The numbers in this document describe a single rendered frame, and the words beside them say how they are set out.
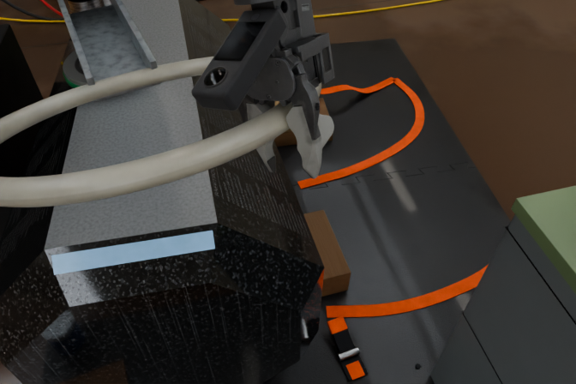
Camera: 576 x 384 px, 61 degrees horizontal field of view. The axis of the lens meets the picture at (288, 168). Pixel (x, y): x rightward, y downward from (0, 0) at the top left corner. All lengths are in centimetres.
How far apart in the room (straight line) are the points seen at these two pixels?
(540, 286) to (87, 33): 106
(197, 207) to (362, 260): 103
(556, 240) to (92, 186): 81
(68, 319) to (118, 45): 56
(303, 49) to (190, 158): 16
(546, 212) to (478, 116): 170
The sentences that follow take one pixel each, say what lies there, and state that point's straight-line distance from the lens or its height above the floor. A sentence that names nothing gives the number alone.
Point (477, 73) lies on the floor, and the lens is 304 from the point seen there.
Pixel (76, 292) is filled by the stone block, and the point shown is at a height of 76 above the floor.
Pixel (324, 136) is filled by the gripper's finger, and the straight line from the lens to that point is 55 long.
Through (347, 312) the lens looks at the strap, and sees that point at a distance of 181.
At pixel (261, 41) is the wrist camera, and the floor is 137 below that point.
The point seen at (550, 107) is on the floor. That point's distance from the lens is 294.
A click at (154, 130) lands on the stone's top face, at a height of 83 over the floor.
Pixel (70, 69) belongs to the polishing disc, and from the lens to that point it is 141.
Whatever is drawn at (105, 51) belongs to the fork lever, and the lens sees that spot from 106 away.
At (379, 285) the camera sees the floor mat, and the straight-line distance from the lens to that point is 189.
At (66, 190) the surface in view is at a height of 127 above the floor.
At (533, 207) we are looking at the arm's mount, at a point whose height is 88.
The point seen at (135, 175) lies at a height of 128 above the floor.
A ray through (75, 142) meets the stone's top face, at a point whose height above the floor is 83.
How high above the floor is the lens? 161
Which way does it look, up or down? 46 degrees down
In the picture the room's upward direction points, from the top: straight up
